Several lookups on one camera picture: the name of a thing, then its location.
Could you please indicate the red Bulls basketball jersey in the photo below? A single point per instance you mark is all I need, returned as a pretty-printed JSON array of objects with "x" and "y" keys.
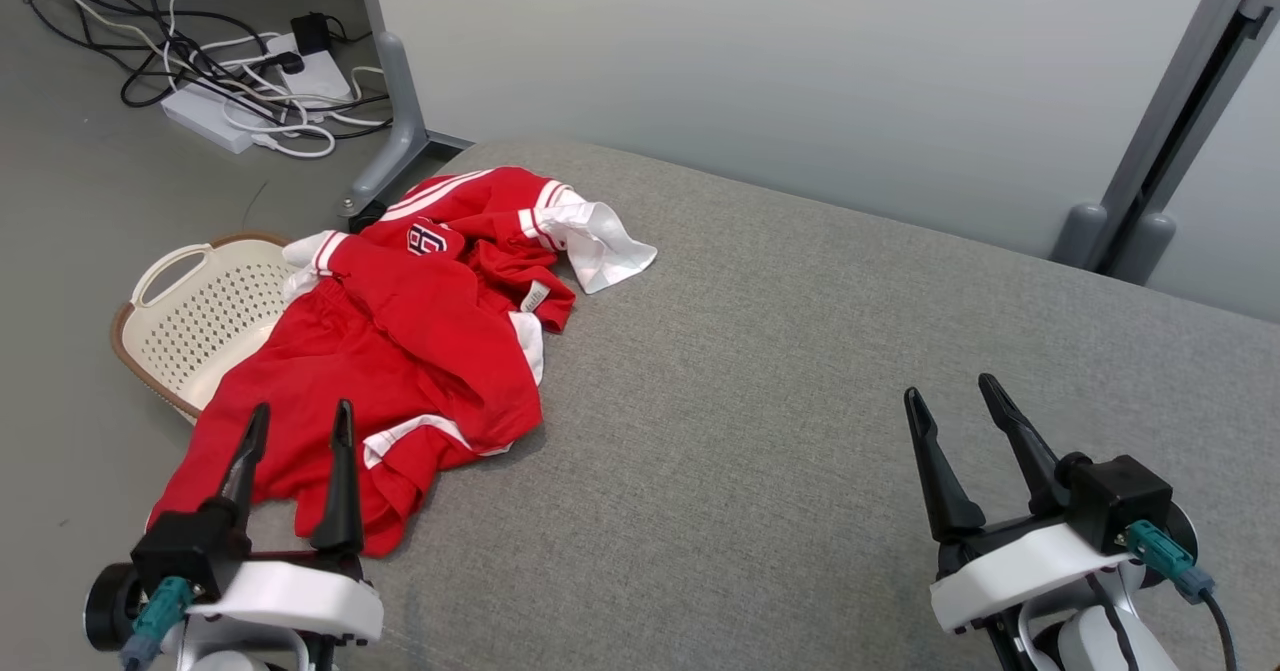
[{"x": 500, "y": 206}]

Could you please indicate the black power adapter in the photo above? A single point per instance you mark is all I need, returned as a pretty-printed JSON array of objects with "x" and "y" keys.
[{"x": 312, "y": 33}]

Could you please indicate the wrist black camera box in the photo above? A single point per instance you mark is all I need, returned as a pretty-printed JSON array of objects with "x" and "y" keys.
[
  {"x": 1120, "y": 496},
  {"x": 185, "y": 546}
]

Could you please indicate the white square power strip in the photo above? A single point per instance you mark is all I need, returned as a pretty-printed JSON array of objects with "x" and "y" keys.
[{"x": 320, "y": 76}]

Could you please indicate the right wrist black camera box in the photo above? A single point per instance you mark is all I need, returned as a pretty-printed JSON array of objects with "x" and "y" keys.
[{"x": 1120, "y": 496}]

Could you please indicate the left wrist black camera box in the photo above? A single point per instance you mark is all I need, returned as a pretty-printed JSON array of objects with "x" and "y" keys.
[{"x": 185, "y": 546}]

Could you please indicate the grey double-foot partition post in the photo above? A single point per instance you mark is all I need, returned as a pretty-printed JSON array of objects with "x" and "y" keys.
[{"x": 1180, "y": 81}]

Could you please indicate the cream perforated laundry basket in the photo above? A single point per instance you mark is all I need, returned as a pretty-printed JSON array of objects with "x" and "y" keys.
[{"x": 200, "y": 331}]

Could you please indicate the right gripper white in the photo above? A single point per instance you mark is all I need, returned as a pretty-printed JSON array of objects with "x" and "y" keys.
[{"x": 1030, "y": 576}]

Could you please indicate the red white-striped shorts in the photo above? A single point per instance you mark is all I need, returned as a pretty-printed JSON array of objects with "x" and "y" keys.
[{"x": 330, "y": 391}]

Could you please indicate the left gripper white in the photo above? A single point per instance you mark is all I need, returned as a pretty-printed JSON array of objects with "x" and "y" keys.
[{"x": 300, "y": 601}]

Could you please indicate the grey single-foot partition post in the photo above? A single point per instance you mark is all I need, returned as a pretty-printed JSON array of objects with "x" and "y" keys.
[{"x": 400, "y": 101}]

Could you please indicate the white long power strip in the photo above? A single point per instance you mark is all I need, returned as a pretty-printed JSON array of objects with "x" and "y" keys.
[{"x": 205, "y": 116}]

